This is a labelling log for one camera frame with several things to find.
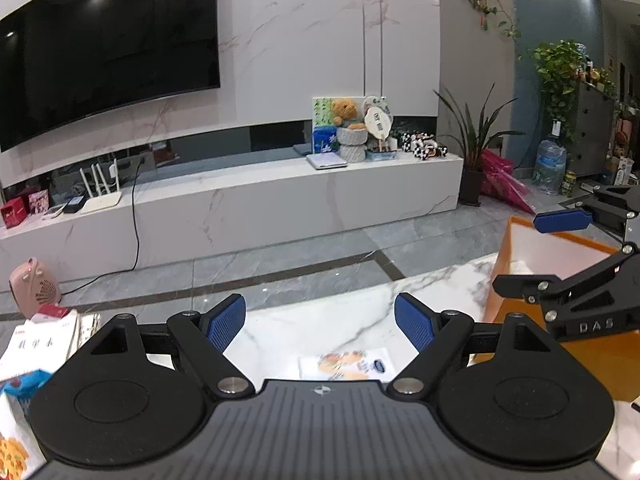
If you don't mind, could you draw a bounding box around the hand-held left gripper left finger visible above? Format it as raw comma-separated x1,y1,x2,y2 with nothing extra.
70,294,253,400

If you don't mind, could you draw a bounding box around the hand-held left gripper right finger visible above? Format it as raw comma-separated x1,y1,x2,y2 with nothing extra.
387,294,576,400

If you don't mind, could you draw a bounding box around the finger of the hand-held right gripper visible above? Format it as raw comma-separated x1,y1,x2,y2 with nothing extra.
534,185,640,245
492,244,640,322

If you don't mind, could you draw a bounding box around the orange cardboard box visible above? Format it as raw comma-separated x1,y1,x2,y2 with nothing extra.
482,216,640,403

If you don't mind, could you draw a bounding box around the large water jug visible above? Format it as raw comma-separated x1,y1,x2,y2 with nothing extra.
531,135,568,196

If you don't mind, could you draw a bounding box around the white printed sachet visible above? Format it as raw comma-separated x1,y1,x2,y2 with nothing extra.
298,349,396,382

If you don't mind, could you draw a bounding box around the grey cabinet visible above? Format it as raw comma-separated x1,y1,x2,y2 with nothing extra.
567,82,618,178

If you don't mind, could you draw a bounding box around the potted orchid plant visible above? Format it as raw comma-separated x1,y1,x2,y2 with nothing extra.
434,85,523,207

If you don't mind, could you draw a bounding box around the white marble TV console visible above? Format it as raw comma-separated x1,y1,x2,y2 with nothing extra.
0,115,465,286

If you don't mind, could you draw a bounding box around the pothos plant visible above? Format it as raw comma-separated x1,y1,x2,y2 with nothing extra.
532,40,591,141

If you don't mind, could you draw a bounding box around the black white checkered toy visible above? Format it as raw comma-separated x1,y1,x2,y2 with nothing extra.
395,130,448,161

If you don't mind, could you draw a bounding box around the white router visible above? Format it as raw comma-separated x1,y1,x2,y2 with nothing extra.
79,158,123,213

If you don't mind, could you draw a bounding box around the white laptop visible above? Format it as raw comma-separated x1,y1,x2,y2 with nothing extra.
306,152,348,170

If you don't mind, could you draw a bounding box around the white booklet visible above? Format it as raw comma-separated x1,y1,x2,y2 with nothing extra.
0,322,81,381

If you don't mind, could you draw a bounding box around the pink heater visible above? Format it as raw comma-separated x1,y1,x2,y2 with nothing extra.
8,257,62,318

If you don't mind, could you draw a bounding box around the round paper fan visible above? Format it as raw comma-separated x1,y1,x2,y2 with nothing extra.
362,95,393,153

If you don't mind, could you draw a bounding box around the teddy bear on stand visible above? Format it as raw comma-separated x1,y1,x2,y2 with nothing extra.
312,96,363,156

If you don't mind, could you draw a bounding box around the brown teddy bear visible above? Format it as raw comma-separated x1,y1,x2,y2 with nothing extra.
332,100,362,128

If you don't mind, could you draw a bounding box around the red box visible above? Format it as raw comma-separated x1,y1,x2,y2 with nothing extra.
0,196,30,229

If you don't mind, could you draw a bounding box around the white blue snack bag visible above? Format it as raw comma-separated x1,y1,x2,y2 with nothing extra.
0,370,51,480

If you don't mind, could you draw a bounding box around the black television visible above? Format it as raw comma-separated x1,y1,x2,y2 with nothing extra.
0,0,221,153

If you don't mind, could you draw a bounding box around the black cable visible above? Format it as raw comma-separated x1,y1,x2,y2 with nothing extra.
60,159,142,295

